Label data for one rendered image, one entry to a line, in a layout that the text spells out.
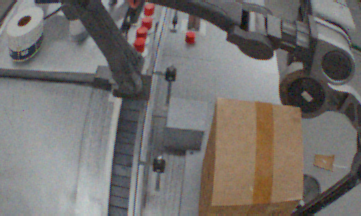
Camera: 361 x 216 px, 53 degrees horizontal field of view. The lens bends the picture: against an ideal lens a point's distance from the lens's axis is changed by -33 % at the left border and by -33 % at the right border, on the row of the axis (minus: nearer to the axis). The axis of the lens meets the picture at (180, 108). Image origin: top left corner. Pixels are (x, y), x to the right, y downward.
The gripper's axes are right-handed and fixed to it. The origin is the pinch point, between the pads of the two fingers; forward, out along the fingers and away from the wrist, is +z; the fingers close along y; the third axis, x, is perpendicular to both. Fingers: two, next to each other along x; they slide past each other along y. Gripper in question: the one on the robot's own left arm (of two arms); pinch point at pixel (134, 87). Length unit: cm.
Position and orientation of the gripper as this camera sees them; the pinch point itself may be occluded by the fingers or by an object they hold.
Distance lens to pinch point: 143.3
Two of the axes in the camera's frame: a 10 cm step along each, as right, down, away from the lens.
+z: -0.1, 0.1, 10.0
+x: -1.2, 9.9, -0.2
